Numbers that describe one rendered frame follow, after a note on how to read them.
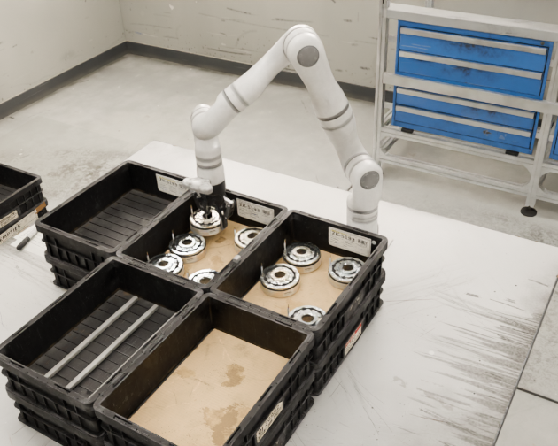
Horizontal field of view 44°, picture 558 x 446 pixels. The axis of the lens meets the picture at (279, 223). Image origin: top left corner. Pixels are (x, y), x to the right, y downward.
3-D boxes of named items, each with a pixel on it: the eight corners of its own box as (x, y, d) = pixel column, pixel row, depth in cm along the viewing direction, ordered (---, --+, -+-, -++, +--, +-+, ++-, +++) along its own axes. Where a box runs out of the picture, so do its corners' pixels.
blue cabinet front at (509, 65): (391, 124, 362) (399, 19, 329) (531, 153, 331) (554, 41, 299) (390, 126, 360) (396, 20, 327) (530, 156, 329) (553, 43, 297)
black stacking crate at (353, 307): (291, 242, 198) (290, 210, 192) (387, 273, 185) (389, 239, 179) (213, 326, 171) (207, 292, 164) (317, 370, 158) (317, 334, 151)
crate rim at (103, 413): (207, 297, 165) (206, 290, 164) (317, 341, 152) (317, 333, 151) (90, 414, 138) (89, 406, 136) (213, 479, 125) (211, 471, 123)
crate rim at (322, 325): (290, 214, 193) (290, 207, 192) (390, 244, 180) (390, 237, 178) (207, 297, 165) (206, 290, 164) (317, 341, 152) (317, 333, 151)
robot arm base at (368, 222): (358, 239, 216) (359, 193, 206) (382, 249, 211) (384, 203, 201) (340, 253, 211) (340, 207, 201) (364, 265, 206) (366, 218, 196)
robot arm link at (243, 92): (219, 79, 176) (223, 94, 169) (302, 13, 170) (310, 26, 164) (240, 103, 181) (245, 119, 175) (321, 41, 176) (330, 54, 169)
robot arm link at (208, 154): (195, 154, 188) (197, 170, 181) (188, 103, 179) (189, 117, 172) (220, 150, 189) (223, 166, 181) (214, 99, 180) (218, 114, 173)
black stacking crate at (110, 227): (133, 190, 225) (127, 160, 218) (206, 214, 212) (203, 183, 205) (42, 257, 197) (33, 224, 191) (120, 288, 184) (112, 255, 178)
